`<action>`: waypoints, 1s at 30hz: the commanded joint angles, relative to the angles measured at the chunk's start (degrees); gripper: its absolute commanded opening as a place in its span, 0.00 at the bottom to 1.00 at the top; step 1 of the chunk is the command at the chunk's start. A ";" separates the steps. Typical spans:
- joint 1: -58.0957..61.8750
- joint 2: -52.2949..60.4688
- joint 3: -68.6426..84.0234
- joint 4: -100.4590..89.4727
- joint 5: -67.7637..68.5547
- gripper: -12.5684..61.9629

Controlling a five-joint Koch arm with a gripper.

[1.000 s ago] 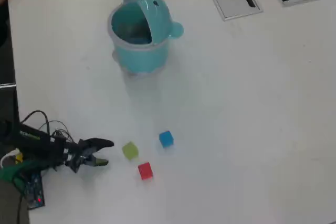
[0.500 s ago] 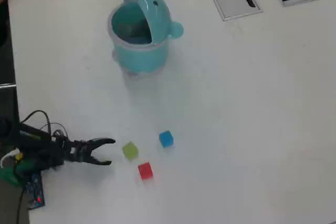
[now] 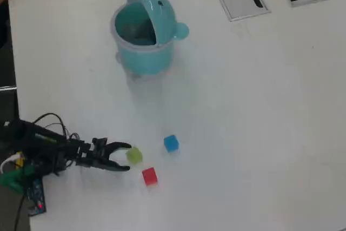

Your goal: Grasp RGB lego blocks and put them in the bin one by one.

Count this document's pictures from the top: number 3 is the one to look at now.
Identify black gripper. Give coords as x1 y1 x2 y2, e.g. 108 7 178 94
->
75 141 132 173

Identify green lego block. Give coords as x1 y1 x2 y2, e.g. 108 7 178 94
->
125 146 143 165

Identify red lego block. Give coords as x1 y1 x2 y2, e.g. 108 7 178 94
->
142 167 159 187

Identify blue lego block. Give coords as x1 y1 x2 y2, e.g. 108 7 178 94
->
163 134 180 153

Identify teal whale-shaped bin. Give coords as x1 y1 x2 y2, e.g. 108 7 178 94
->
110 0 190 80

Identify blue circuit board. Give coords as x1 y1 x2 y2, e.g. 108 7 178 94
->
25 178 47 217

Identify green table clamp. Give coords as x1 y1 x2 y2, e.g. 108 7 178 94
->
0 170 36 194

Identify black cabinet with metal edge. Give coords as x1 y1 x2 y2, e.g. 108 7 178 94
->
0 86 20 134

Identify thin black servo wires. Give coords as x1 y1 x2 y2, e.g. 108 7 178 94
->
32 113 82 145

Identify white cable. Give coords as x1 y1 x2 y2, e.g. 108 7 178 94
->
0 154 22 174

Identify black power cable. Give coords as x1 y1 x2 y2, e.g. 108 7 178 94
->
13 195 28 231

